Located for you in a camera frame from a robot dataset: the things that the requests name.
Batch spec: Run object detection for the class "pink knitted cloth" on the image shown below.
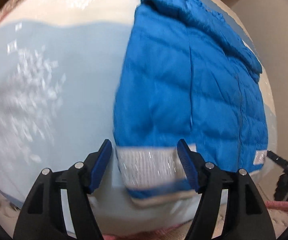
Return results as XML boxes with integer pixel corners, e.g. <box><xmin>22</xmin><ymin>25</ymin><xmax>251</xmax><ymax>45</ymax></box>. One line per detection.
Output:
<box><xmin>265</xmin><ymin>200</ymin><xmax>288</xmax><ymax>213</ymax></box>

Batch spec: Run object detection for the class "blue white bed sheet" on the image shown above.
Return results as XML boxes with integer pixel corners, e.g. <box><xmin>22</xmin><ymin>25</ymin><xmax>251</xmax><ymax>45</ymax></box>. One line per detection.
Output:
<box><xmin>0</xmin><ymin>0</ymin><xmax>277</xmax><ymax>236</ymax></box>

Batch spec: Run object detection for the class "blue puffer jacket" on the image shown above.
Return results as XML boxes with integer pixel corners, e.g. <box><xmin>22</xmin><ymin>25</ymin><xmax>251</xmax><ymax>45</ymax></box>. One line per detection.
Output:
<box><xmin>114</xmin><ymin>0</ymin><xmax>269</xmax><ymax>206</ymax></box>

